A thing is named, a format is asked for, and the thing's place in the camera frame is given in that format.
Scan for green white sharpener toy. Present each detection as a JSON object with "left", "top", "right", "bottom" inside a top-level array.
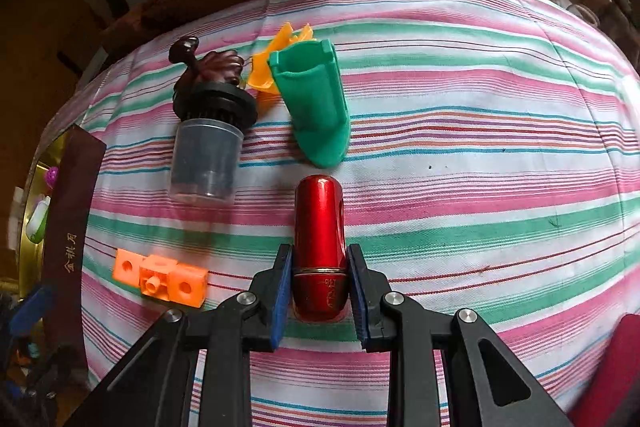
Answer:
[{"left": 25, "top": 196, "right": 51, "bottom": 244}]

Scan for dark brown pumpkin toy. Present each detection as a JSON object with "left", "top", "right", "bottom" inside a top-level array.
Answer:
[{"left": 168, "top": 36, "right": 244, "bottom": 93}]

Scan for magenta perforated toy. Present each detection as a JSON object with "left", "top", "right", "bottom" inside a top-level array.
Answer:
[{"left": 44, "top": 167, "right": 58, "bottom": 188}]

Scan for red cloth at edge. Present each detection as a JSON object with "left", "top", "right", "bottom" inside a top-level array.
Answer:
[{"left": 567, "top": 314, "right": 640, "bottom": 427}]

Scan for striped bed sheet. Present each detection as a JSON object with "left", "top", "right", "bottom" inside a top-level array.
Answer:
[{"left": 56, "top": 0, "right": 639, "bottom": 409}]

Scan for red metallic capsule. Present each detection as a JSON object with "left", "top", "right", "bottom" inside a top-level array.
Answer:
[{"left": 292, "top": 174, "right": 347, "bottom": 323}]

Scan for gold metal tray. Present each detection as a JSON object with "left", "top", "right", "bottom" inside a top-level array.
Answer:
[{"left": 16, "top": 132, "right": 66, "bottom": 298}]

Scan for orange connected cube blocks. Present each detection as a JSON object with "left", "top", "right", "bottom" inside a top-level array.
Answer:
[{"left": 112, "top": 248, "right": 208, "bottom": 309}]

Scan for orange plastic chute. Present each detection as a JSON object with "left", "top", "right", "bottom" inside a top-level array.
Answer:
[{"left": 245, "top": 22, "right": 316, "bottom": 96}]

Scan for dark brown box lid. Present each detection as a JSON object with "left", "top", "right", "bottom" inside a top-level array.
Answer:
[{"left": 42, "top": 126, "right": 106, "bottom": 367}]

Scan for green plastic boot cup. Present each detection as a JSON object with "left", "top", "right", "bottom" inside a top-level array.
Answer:
[{"left": 268, "top": 39, "right": 350, "bottom": 169}]

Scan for clear jar black lid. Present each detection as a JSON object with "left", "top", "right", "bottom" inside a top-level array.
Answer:
[{"left": 169, "top": 82, "right": 257, "bottom": 202}]

